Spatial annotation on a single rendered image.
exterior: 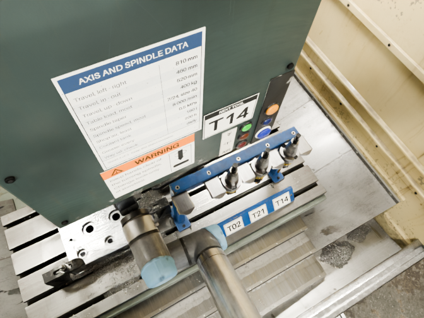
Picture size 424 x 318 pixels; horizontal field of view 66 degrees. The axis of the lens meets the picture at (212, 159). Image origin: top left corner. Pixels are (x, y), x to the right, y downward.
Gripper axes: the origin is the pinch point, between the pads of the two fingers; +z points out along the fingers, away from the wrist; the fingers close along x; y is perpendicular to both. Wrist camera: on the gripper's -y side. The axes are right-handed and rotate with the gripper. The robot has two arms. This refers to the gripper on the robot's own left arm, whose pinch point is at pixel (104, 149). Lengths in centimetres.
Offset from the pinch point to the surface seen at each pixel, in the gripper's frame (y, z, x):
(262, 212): 48, -25, 43
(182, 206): 19.7, -16.7, 13.2
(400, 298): 139, -99, 122
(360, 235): 74, -53, 88
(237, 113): -30.6, -20.8, 22.2
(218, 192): 19.7, -18.1, 25.0
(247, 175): 19.7, -17.2, 36.0
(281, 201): 47, -25, 52
